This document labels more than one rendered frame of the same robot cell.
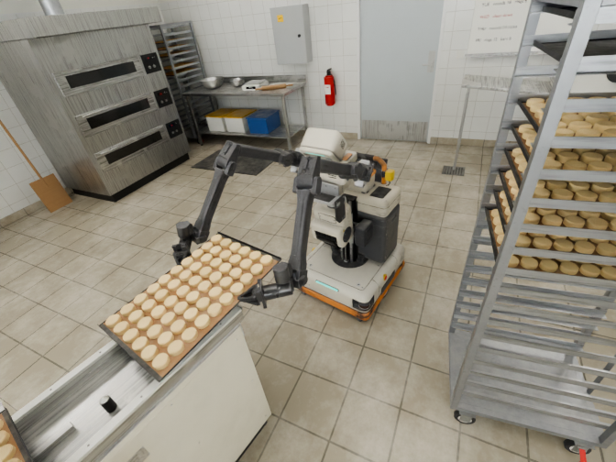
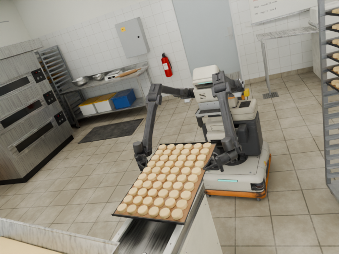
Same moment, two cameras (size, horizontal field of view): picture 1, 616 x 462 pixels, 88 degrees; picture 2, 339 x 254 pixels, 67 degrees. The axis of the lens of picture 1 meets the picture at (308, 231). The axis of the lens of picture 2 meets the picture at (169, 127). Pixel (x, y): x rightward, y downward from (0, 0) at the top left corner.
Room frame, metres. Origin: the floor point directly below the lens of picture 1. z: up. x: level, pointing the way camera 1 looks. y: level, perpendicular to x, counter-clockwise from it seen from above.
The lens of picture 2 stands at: (-0.28, 0.57, 1.78)
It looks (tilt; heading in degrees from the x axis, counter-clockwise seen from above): 23 degrees down; 351
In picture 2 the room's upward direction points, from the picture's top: 18 degrees counter-clockwise
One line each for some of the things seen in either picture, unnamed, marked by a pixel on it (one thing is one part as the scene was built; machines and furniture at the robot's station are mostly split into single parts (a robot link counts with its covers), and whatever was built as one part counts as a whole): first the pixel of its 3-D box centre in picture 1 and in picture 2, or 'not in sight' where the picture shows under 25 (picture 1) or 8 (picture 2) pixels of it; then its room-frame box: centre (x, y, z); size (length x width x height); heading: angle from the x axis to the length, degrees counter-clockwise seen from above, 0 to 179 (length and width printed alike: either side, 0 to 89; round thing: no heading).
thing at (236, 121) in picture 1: (241, 120); (107, 102); (5.52, 0.88, 0.36); 0.46 x 0.38 x 0.26; 151
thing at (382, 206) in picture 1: (355, 215); (230, 127); (1.89, -0.35, 0.59); 0.55 x 0.34 x 0.83; 50
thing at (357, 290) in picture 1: (350, 267); (235, 167); (1.82, -0.29, 0.16); 0.67 x 0.64 x 0.25; 140
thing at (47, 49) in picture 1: (109, 106); (11, 112); (4.56, 2.41, 1.01); 1.56 x 1.20 x 2.01; 151
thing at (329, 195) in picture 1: (322, 199); (213, 114); (1.59, -0.10, 0.93); 0.28 x 0.16 x 0.22; 50
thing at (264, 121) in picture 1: (264, 121); (124, 99); (5.29, 0.48, 0.36); 0.46 x 0.38 x 0.26; 152
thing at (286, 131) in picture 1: (247, 113); (110, 96); (5.44, 0.75, 0.49); 1.90 x 0.72 x 0.98; 61
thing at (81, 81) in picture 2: (213, 83); (80, 81); (5.69, 1.24, 0.95); 0.39 x 0.39 x 0.14
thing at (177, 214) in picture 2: (160, 361); (177, 213); (0.61, 0.52, 0.98); 0.05 x 0.05 x 0.02
